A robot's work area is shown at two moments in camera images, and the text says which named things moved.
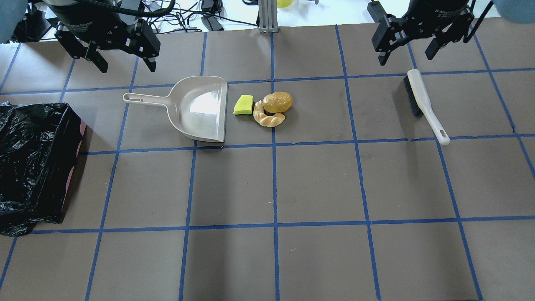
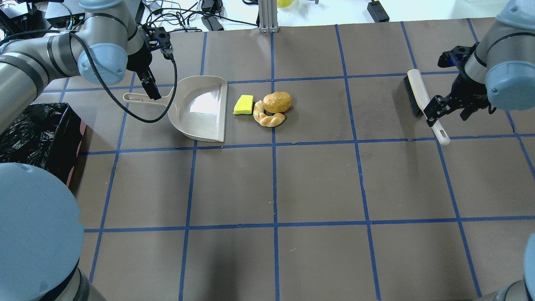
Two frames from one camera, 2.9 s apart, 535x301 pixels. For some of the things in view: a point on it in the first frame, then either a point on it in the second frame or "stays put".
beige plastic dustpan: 198,104 stays put
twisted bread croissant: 266,120 stays put
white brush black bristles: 421,104 stays put
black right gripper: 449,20 → 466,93
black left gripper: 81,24 → 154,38
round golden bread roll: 278,102 stays put
